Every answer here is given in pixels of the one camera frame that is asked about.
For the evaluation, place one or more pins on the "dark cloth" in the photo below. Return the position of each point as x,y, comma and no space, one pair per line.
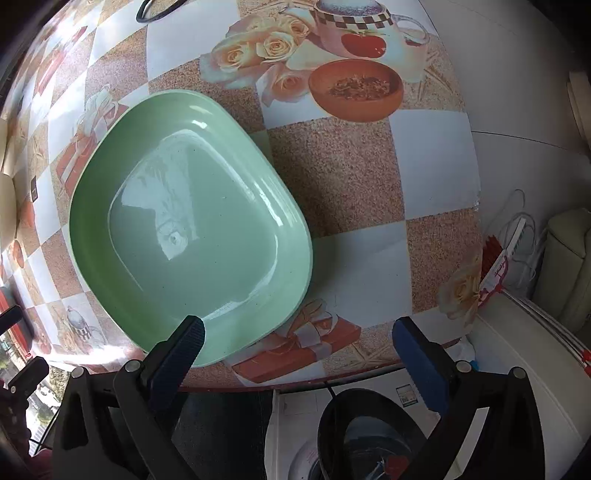
221,434

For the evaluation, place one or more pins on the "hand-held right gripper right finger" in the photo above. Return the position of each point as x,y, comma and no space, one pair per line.
418,364

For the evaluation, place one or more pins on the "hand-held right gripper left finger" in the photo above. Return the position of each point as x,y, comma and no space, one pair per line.
182,355

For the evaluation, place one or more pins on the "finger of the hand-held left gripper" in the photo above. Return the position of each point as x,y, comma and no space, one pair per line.
11,319
28,376

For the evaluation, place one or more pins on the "black pot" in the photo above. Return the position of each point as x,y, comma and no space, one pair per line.
332,415

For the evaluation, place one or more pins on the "red packet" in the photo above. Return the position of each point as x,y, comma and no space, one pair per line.
491,272

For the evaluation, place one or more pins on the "white washing machine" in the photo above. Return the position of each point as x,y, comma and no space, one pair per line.
295,406

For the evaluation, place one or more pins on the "white cabinet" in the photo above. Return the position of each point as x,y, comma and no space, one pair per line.
512,332

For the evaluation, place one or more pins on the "printed checkered tablecloth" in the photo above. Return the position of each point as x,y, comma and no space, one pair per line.
351,184

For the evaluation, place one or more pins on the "green plate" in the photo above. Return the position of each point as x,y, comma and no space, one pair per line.
194,221

